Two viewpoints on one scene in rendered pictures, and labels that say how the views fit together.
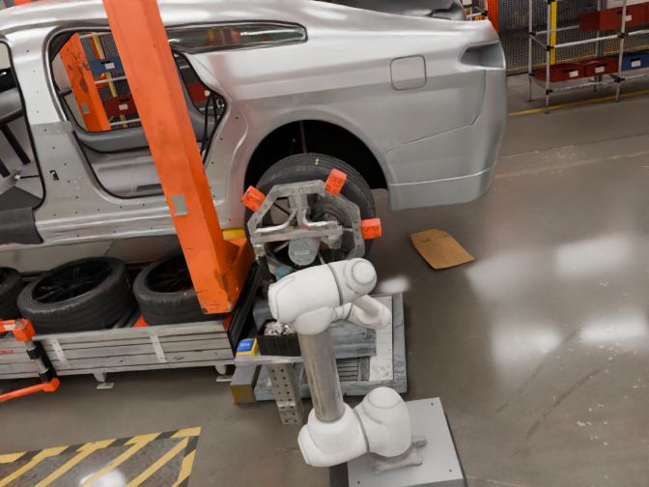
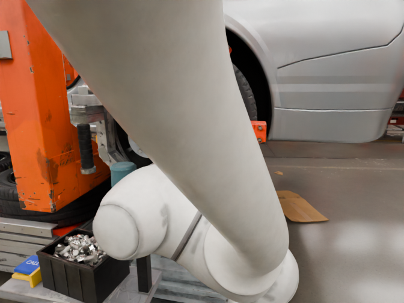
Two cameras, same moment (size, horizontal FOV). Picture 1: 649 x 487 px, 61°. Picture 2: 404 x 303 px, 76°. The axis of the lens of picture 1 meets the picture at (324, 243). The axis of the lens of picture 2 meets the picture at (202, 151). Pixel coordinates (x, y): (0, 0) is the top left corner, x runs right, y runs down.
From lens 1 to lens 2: 1.80 m
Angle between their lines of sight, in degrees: 13
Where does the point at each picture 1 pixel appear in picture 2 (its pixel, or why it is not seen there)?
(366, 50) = not seen: outside the picture
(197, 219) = (22, 72)
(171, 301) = (12, 192)
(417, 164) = (311, 88)
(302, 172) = not seen: hidden behind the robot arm
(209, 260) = (32, 134)
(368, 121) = (264, 27)
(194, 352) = (17, 256)
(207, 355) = not seen: hidden behind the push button
